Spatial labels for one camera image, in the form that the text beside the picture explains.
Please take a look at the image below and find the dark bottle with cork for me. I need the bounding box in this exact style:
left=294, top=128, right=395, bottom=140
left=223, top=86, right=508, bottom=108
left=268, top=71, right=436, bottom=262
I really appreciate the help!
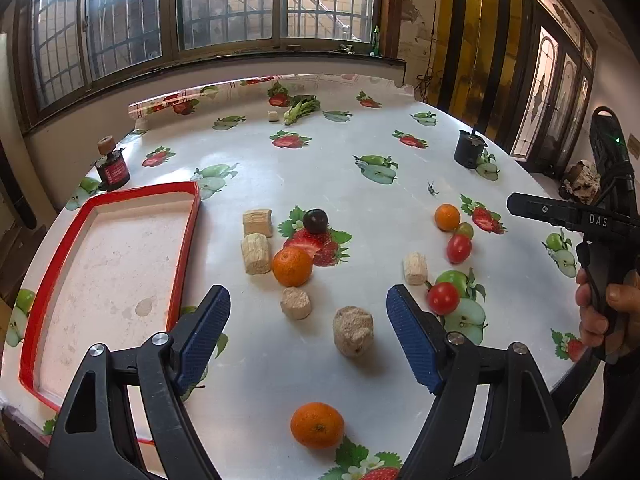
left=94, top=135, right=132, bottom=192

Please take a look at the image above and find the dark purple plum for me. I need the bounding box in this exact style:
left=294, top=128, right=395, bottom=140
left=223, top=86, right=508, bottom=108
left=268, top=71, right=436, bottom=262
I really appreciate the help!
left=303, top=208, right=329, bottom=235

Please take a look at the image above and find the person's right hand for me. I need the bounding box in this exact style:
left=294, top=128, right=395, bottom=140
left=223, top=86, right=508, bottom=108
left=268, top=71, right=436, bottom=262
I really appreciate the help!
left=575, top=260, right=640, bottom=350

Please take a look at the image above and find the white standing air conditioner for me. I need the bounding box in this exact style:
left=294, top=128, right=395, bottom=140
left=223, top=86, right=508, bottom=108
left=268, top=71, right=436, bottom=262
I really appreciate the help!
left=0, top=32, right=58, bottom=226

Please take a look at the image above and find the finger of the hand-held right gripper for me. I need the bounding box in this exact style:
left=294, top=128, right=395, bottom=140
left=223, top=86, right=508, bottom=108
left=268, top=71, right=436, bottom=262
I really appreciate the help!
left=506, top=192, right=577, bottom=229

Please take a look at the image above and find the lumpy beige cork chunk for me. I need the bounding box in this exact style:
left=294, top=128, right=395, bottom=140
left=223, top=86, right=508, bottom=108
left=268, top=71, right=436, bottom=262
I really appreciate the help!
left=333, top=306, right=375, bottom=358

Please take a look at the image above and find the gold metal door panel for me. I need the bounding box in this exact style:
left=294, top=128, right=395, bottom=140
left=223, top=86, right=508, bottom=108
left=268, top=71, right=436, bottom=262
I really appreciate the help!
left=430, top=0, right=532, bottom=153

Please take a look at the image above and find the striated beige cork cylinder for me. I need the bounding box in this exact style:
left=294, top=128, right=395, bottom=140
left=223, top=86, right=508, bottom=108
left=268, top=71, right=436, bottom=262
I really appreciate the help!
left=241, top=233, right=272, bottom=276

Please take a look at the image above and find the orange mandarin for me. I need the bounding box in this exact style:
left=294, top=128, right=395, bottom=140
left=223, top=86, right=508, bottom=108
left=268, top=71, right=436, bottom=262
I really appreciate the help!
left=290, top=402, right=346, bottom=449
left=272, top=247, right=314, bottom=286
left=434, top=203, right=461, bottom=232

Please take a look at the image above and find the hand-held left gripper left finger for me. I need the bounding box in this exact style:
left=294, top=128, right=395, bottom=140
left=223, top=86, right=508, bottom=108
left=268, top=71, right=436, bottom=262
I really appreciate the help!
left=44, top=284, right=232, bottom=480

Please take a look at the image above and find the brown rock lump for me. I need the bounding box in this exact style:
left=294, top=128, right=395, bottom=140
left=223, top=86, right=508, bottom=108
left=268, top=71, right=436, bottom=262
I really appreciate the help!
left=560, top=160, right=601, bottom=203

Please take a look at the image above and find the brown wooden furniture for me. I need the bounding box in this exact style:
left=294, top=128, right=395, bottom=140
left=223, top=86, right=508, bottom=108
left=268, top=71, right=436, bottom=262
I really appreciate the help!
left=0, top=225, right=48, bottom=311

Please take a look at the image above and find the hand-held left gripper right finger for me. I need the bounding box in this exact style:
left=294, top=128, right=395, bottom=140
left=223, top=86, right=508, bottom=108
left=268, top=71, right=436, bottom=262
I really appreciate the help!
left=386, top=284, right=572, bottom=480

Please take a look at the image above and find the black hanging cable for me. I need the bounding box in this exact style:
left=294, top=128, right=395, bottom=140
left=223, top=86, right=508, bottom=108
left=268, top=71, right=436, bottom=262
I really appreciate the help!
left=415, top=0, right=447, bottom=106

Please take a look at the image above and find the stained glass door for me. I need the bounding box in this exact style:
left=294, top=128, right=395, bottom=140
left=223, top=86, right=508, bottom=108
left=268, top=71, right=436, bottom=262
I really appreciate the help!
left=510, top=0, right=598, bottom=176

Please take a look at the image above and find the green leafy vegetable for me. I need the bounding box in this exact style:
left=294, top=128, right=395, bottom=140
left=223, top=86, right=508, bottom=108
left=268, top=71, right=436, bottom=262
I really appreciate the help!
left=283, top=94, right=321, bottom=126

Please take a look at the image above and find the black cup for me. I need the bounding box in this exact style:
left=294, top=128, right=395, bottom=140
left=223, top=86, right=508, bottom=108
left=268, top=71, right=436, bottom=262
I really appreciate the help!
left=453, top=125, right=488, bottom=170

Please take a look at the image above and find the square beige cork block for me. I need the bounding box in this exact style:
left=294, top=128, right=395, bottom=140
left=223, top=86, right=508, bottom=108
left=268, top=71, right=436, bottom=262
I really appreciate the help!
left=242, top=208, right=274, bottom=237

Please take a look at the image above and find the small round cork piece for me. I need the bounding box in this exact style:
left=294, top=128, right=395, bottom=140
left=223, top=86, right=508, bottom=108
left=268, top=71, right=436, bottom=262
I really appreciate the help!
left=280, top=287, right=312, bottom=320

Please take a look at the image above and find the red rimmed white tray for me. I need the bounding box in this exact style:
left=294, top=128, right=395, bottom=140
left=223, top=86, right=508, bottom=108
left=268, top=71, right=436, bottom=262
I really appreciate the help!
left=18, top=181, right=202, bottom=448

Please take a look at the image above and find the red tomato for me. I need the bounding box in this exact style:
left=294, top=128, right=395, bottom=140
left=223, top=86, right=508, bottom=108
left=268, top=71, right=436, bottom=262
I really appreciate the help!
left=427, top=282, right=461, bottom=316
left=446, top=234, right=473, bottom=265

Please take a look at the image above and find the barred window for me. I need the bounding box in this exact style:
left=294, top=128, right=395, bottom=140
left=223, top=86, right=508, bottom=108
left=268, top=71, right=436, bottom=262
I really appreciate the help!
left=15, top=0, right=396, bottom=126

